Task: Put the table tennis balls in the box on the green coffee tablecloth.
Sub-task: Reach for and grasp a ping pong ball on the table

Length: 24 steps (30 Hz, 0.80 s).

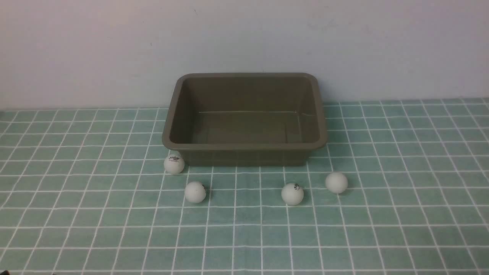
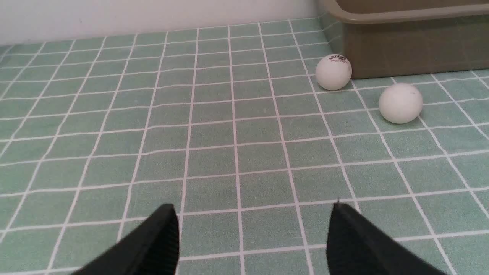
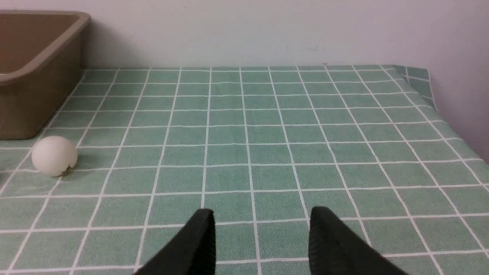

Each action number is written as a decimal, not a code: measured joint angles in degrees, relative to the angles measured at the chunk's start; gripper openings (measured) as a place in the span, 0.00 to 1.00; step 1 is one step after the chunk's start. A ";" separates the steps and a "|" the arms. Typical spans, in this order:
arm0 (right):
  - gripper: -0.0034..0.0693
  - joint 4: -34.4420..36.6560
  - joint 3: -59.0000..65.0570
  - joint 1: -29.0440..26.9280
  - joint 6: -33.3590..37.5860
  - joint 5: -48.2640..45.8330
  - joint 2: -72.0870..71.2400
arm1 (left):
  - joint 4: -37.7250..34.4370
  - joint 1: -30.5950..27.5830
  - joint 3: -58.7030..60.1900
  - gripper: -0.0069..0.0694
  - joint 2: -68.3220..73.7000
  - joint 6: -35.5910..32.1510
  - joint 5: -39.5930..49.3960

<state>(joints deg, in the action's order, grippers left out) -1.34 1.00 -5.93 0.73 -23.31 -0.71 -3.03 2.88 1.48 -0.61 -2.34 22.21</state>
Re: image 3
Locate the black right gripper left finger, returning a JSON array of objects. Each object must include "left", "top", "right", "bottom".
[{"left": 135, "top": 209, "right": 217, "bottom": 275}]

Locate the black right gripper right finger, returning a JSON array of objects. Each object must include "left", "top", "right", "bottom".
[{"left": 309, "top": 207, "right": 407, "bottom": 275}]

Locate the white ball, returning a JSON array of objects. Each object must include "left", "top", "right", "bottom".
[{"left": 31, "top": 136, "right": 78, "bottom": 176}]

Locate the green checkered tablecloth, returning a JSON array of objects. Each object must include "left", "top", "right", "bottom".
[{"left": 0, "top": 65, "right": 489, "bottom": 275}]

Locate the brown plastic bin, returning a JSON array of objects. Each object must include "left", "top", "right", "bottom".
[{"left": 0, "top": 10, "right": 91, "bottom": 140}]

